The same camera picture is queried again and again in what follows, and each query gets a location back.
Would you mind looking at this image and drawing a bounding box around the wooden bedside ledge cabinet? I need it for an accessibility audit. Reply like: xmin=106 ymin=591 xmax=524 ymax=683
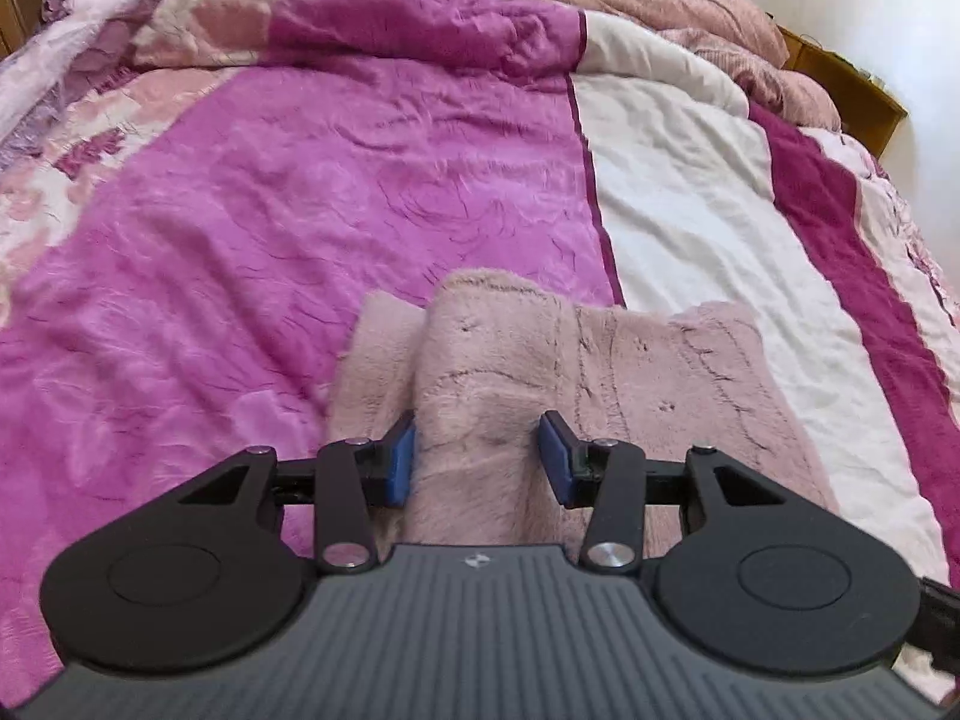
xmin=766 ymin=13 xmax=907 ymax=156

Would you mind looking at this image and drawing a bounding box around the pink knit cardigan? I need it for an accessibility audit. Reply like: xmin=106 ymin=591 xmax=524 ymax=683
xmin=327 ymin=270 xmax=836 ymax=551

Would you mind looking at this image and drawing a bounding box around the lavender floral pillow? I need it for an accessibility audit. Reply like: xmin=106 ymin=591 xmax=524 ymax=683
xmin=2 ymin=0 xmax=160 ymax=167

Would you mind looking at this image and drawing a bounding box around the purple white patchwork quilt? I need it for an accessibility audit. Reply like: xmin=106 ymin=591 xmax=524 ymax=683
xmin=2 ymin=0 xmax=958 ymax=718

